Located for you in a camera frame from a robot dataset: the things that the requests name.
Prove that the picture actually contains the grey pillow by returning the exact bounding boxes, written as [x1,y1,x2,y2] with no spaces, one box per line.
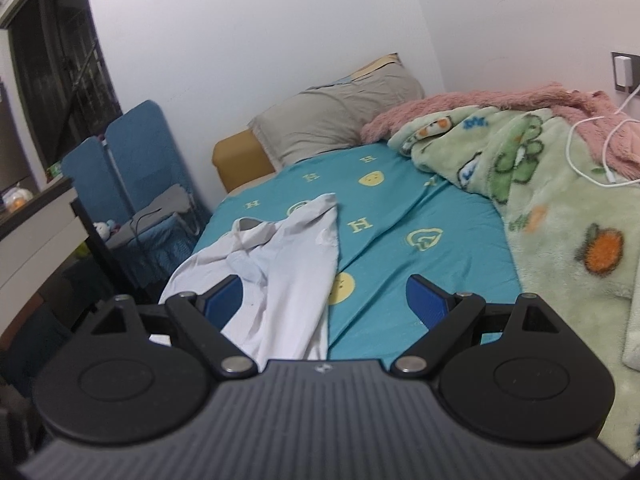
[248,63,424,170]

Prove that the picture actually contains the blue covered chair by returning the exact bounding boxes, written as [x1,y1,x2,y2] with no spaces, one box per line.
[62,100,210,288]

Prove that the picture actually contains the dark wall socket panel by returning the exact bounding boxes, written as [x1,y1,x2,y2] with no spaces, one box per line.
[611,52,640,94]

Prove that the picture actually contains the dark window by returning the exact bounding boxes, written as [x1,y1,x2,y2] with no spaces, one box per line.
[8,0,122,168]

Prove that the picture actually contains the mustard yellow headboard cushion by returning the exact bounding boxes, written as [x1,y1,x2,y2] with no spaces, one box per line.
[212,129,276,194]

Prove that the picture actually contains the white charging cable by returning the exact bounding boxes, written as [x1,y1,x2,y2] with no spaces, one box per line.
[566,81,640,184]

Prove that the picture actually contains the white charger plug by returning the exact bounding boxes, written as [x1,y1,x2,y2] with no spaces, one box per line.
[613,55,634,89]

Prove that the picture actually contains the white shirt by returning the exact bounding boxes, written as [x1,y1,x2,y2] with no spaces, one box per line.
[160,193,338,368]

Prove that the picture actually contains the green cartoon fleece blanket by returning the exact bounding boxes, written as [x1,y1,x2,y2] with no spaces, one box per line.
[388,106,639,458]

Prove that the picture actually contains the grey folded cloth on chair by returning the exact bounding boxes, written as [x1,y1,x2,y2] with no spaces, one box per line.
[106,184,193,249]

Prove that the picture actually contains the teal patterned bed sheet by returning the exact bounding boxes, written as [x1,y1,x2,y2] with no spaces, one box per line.
[196,143,521,363]

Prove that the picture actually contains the pink fluffy blanket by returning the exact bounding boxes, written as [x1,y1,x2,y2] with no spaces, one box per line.
[359,82,639,180]

